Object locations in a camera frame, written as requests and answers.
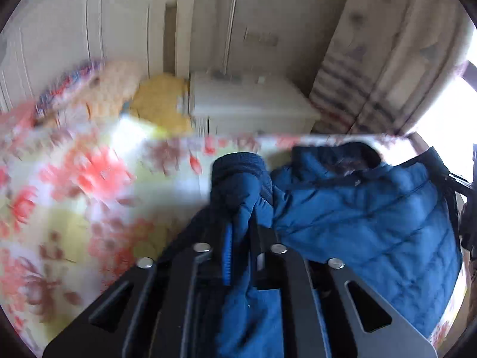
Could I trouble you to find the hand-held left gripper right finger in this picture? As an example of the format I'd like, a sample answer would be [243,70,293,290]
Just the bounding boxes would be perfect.
[250,218,438,358]

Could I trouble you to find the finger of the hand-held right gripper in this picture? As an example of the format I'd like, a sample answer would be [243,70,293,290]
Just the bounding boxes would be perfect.
[446,172,477,197]

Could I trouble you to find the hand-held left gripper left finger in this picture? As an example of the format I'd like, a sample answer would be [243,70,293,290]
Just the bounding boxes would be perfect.
[43,218,234,358]

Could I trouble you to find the blue puffer jacket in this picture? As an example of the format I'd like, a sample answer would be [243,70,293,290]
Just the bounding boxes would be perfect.
[179,142,465,358]

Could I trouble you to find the window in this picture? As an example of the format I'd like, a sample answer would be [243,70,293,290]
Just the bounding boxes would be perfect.
[410,26,477,147]

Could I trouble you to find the white nightstand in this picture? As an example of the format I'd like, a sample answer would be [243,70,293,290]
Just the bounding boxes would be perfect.
[188,70,322,137]

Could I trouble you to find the floral bed sheet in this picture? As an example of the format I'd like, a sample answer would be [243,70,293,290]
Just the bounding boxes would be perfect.
[0,101,468,348]

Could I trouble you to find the printed curtain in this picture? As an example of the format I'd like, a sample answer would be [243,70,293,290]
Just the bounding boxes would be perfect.
[307,0,477,137]

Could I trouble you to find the yellow plush toy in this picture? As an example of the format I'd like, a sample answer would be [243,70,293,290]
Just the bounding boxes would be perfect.
[128,74,195,137]

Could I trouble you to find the beige pillow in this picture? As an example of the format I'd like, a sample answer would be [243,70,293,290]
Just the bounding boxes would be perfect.
[87,60,145,121]

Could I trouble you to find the patterned purple pillow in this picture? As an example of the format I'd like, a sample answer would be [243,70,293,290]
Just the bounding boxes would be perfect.
[35,59,107,119]

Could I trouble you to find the pink blanket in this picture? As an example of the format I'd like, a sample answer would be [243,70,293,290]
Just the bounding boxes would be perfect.
[0,99,40,139]

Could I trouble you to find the white wooden headboard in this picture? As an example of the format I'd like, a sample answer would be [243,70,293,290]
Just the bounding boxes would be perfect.
[0,0,195,117]

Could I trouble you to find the wall socket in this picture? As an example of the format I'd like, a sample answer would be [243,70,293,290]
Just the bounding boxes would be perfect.
[244,27,280,48]

